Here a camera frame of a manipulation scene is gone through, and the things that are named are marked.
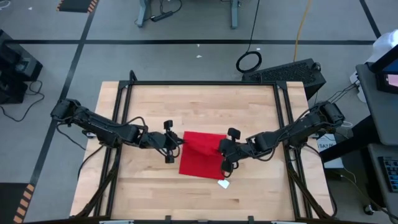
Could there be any grey desk top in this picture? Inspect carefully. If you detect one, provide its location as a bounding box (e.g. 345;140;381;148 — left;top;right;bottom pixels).
355;63;398;146

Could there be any black hanging cable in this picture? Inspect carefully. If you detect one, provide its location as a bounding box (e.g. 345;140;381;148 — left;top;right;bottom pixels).
235;0;263;74

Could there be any black desk beam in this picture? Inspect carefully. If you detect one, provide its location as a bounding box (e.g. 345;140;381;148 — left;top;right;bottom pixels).
319;114;382;164

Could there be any black laptop computer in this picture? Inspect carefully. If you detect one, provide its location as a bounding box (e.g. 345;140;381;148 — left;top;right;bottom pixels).
369;44;398;95

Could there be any black keyboard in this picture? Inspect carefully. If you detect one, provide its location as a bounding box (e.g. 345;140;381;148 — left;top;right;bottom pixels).
377;156;398;193

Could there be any black power strip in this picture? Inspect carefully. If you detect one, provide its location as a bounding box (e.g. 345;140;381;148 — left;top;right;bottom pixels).
150;11;174;23

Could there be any red cloth napkin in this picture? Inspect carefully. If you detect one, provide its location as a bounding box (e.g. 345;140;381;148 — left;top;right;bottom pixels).
178;131;228;180

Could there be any white plastic bag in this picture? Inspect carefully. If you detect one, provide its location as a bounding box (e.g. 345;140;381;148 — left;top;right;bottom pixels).
371;29;398;63

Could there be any grey keyboard desk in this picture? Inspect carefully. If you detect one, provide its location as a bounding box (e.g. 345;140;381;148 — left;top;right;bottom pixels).
368;143;398;218

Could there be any long yellow cable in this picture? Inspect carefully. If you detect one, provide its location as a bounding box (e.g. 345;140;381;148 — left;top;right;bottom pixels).
293;0;313;62

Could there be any grey desk leg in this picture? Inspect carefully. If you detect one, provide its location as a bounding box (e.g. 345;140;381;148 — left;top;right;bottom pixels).
136;0;150;28
229;0;241;30

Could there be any black floor cable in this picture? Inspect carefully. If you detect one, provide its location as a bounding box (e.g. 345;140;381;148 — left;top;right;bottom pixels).
0;80;45;123

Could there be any white paper sheet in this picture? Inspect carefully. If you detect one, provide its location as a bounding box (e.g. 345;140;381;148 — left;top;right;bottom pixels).
316;133;345;169

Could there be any black orange hazard mat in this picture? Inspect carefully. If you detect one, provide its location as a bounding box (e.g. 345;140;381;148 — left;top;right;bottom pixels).
55;0;100;14
0;182;36;224

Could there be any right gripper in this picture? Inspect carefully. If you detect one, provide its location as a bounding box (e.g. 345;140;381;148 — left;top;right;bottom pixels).
214;129;261;178

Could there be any black equipment case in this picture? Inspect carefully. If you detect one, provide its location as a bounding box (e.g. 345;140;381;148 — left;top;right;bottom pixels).
0;29;44;105

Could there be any black metal table frame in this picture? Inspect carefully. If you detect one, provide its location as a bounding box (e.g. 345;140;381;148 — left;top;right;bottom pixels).
74;70;338;224

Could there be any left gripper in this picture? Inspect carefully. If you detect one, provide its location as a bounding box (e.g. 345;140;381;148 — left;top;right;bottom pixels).
146;119;187;164

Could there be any black computer tower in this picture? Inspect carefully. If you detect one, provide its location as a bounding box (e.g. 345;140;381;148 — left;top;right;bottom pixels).
241;58;327;101

